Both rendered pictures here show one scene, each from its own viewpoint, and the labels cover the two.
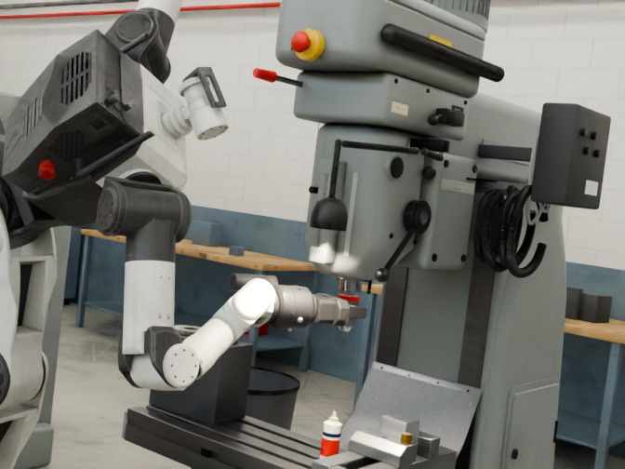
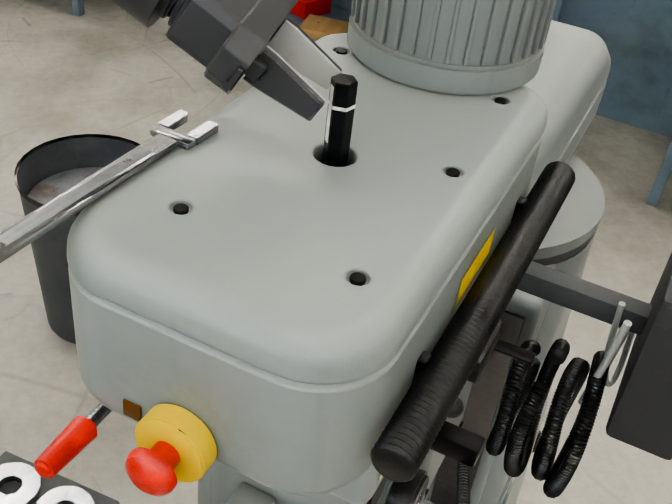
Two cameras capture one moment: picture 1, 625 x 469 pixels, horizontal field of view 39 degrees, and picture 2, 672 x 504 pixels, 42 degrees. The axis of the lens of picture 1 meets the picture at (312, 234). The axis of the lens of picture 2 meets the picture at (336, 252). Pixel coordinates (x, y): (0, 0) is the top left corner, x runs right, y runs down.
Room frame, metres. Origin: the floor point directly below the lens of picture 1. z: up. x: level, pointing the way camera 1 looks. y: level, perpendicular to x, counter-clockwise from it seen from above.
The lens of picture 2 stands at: (1.29, 0.07, 2.27)
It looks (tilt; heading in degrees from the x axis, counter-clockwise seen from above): 37 degrees down; 344
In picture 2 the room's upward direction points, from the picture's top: 7 degrees clockwise
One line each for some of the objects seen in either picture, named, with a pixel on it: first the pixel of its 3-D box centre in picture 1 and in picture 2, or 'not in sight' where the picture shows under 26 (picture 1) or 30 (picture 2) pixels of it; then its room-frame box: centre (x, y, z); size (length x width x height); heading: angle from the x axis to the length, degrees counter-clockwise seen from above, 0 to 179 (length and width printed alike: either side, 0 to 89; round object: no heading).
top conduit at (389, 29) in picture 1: (446, 55); (489, 287); (1.83, -0.23, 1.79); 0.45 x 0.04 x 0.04; 142
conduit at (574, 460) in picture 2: (499, 227); (529, 405); (1.98, -0.41, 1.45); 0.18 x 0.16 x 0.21; 142
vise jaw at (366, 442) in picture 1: (382, 447); not in sight; (1.74, -0.19, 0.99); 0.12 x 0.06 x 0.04; 51
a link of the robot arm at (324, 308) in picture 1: (310, 309); not in sight; (1.85, -0.01, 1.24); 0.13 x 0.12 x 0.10; 29
